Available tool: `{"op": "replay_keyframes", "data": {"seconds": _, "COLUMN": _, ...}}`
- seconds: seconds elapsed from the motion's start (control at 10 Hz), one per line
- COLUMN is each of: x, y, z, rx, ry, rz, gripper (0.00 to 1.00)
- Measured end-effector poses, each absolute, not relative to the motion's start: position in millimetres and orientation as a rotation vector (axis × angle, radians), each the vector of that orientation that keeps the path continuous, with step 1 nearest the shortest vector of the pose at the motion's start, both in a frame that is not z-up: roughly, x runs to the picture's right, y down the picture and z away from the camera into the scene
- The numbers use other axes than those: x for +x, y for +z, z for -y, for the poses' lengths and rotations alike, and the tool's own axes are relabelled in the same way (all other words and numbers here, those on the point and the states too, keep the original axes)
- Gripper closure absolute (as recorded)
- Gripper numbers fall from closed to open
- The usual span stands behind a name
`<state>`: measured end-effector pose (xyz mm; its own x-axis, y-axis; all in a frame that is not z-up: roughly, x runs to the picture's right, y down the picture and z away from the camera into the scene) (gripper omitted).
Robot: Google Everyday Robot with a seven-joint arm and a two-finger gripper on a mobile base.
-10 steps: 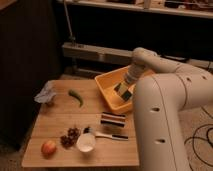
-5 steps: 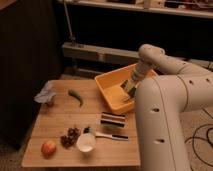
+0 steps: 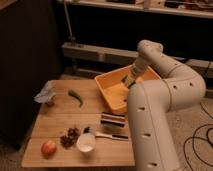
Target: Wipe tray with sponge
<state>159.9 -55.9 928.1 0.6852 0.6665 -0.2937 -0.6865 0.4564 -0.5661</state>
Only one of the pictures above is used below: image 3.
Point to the bunch of red grapes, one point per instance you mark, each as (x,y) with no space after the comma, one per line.
(70,138)

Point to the white bowl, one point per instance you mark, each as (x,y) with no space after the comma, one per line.
(86,142)

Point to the wooden board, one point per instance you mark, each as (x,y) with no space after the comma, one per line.
(53,122)

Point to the metal stand pole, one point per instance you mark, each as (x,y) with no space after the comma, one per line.
(72,37)

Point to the red yellow apple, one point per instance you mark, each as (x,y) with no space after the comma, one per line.
(48,148)

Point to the striped ceramic cup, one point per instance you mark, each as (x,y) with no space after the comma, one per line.
(112,119)

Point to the crumpled grey cloth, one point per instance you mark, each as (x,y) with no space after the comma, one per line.
(46,95)

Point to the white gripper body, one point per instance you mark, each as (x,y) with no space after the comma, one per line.
(138,67)

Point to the grey metal rail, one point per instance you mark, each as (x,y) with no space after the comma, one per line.
(124,57)

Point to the background shelf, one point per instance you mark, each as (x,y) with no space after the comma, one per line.
(140,8)

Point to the yellow plastic tray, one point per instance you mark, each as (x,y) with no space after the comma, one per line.
(113,90)

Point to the green chili pepper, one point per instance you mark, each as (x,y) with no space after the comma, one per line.
(76,95)

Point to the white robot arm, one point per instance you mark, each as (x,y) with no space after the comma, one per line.
(148,102)

